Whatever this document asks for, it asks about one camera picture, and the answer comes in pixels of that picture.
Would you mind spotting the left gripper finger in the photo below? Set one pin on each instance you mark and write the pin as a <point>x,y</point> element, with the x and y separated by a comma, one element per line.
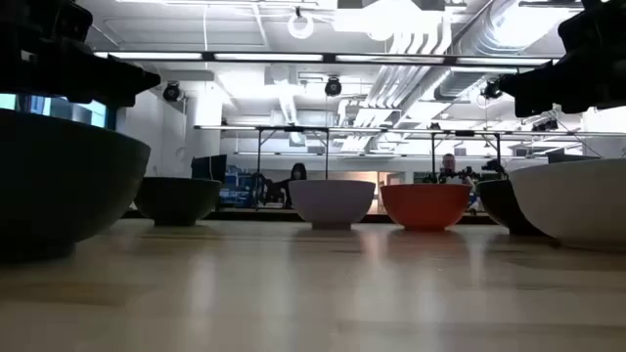
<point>120,101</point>
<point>124,78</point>

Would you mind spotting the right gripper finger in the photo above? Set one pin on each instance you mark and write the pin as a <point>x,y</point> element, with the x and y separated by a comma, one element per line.
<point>535,83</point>
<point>530,105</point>

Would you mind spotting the black bowl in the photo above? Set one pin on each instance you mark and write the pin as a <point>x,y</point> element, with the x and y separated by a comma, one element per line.
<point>176,200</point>
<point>63,186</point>
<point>501,205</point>

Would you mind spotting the white bowl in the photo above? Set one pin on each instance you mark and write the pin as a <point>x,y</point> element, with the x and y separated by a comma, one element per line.
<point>577,205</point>

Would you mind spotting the orange bowl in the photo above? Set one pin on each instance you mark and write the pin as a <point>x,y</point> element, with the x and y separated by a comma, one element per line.
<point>425,205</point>

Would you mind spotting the lavender bowl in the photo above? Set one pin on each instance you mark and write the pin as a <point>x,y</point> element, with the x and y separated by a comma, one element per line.
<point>331,203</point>

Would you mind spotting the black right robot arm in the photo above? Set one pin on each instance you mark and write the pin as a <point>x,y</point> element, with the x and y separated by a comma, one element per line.
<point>606,58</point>

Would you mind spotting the small black ceiling device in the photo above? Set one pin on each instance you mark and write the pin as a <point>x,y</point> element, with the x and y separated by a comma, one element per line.
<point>547,126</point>

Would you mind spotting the large glass window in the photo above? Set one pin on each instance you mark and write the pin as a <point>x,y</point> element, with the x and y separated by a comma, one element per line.
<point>95,115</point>

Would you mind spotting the black ceiling spotlight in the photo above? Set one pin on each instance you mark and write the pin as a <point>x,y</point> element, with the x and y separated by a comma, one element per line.
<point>490,91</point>
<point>172,91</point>
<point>333,86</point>

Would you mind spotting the black computer monitor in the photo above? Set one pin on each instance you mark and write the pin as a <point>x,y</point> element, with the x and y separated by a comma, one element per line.
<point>567,157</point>
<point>209,168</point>

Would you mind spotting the person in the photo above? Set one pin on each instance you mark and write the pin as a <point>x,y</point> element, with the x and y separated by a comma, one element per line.
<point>297,172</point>
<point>448,163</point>

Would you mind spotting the silver ventilation duct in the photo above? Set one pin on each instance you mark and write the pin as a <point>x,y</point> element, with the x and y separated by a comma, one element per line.
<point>489,29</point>

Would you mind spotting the black background rig frame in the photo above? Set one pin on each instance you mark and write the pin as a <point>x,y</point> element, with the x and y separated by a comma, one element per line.
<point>464,133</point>
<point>293,129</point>

